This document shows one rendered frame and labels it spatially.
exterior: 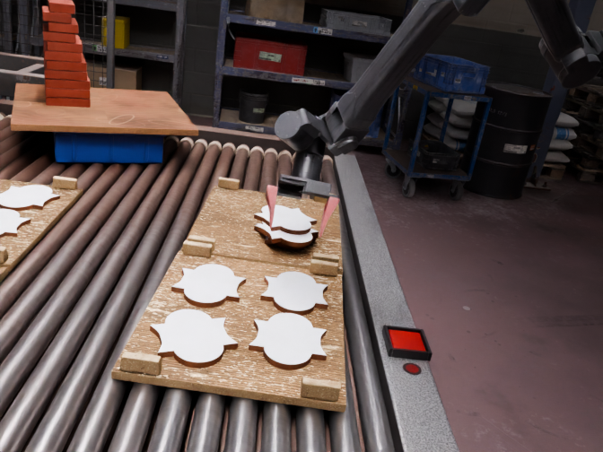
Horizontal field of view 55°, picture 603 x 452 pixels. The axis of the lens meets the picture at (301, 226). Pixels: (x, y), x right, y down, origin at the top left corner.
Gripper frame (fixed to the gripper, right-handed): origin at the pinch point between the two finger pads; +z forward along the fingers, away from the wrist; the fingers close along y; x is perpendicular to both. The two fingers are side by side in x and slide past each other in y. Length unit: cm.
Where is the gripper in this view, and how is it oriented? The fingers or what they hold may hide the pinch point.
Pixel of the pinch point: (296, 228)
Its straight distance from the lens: 111.8
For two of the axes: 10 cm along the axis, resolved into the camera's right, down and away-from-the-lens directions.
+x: -1.0, 2.0, 9.7
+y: 9.8, 1.9, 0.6
